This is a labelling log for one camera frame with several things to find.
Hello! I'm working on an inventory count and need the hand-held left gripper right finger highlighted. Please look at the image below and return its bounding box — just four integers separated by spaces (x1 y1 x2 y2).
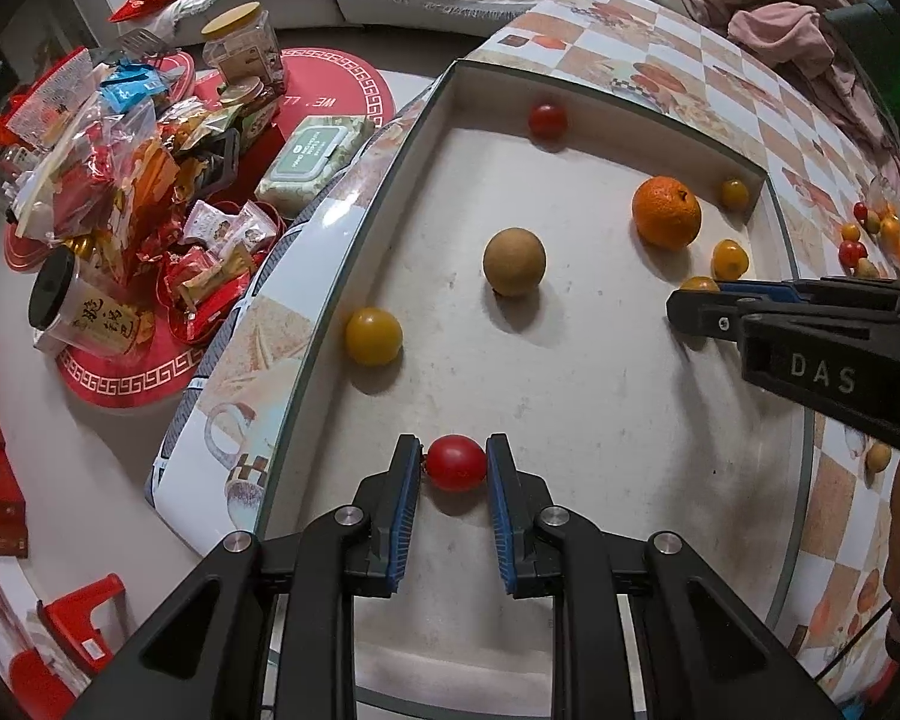
486 432 845 720

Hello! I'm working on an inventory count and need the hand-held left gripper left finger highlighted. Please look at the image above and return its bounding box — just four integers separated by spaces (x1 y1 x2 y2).
67 433 425 720

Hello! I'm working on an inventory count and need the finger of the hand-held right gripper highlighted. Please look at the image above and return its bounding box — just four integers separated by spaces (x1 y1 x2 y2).
716 277 900 302
666 291 893 347

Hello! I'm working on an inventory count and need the large orange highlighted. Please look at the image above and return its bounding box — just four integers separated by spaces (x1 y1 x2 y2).
631 175 702 250

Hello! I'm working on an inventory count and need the shallow white tray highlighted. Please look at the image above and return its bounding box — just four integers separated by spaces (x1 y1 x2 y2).
257 58 817 720

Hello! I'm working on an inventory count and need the large brown kiwi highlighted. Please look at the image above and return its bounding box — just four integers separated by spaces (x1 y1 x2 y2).
483 227 548 297

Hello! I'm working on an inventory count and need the bag of small tomatoes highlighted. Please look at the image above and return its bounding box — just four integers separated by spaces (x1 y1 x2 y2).
870 176 900 263

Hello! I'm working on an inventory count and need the pile of pink clothes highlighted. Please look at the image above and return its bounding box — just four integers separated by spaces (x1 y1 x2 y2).
656 0 900 188

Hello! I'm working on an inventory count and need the black device green light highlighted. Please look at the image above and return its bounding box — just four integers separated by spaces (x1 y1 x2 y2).
825 4 900 91

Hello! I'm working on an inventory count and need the round red mat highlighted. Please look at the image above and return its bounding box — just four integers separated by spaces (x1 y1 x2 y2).
55 300 230 410
195 47 398 158

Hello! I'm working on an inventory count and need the red plastic stool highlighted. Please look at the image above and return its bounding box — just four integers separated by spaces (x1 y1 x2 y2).
7 574 128 720

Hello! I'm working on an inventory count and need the green wet wipes pack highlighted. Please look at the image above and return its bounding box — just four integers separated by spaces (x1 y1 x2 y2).
255 115 376 217

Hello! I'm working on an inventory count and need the clear jar black lid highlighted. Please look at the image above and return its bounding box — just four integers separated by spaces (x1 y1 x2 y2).
28 246 155 357

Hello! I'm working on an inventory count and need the small jar brown lid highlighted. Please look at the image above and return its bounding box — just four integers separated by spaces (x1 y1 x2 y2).
217 79 278 136

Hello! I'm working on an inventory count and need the pile of snack packets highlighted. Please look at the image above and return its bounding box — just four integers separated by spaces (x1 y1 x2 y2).
0 45 286 331

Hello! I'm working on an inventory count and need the clear jar yellow lid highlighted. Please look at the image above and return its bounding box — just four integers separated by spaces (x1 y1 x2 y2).
200 4 284 87

